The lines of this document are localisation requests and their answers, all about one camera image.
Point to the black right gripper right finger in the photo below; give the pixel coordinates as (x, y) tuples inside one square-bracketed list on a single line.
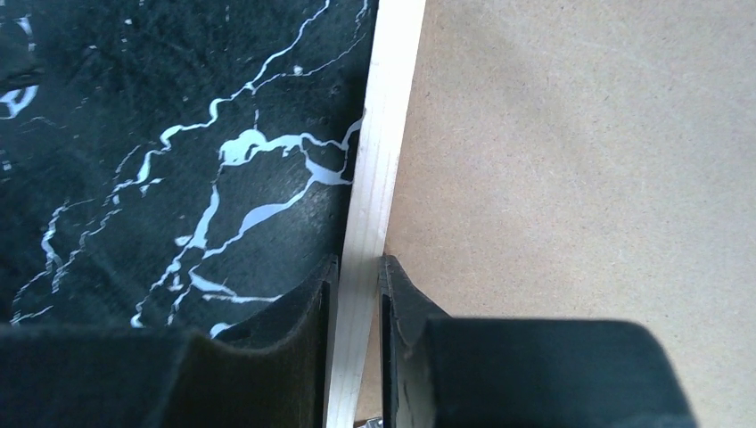
[(444, 371)]

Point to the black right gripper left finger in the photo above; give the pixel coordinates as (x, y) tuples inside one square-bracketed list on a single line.
[(267, 371)]

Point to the wooden picture frame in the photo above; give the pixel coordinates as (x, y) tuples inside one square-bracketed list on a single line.
[(396, 38)]

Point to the brown frame backing board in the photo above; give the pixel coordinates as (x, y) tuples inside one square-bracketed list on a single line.
[(591, 159)]

